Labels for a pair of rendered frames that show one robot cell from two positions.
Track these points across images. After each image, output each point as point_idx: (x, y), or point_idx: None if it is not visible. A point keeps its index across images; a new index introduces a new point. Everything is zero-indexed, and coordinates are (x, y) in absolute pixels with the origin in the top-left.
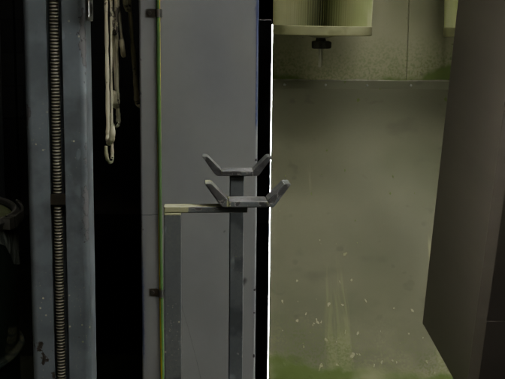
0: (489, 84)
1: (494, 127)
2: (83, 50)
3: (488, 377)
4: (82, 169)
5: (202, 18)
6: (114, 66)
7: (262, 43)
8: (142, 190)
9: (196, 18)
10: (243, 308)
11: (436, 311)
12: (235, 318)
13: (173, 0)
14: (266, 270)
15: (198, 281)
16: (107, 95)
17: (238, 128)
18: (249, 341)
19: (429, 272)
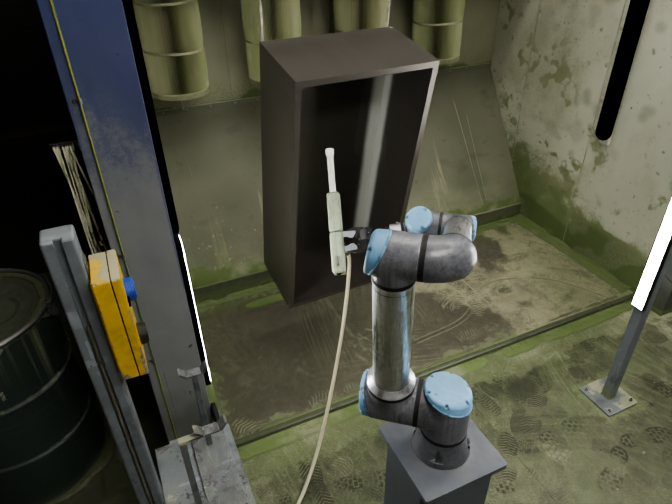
0: (283, 186)
1: (288, 208)
2: (125, 391)
3: (297, 292)
4: (135, 426)
5: (146, 252)
6: None
7: (179, 253)
8: None
9: (143, 253)
10: (193, 354)
11: (270, 263)
12: (203, 417)
13: (130, 248)
14: (200, 337)
15: (170, 351)
16: None
17: (175, 291)
18: (198, 364)
19: (264, 244)
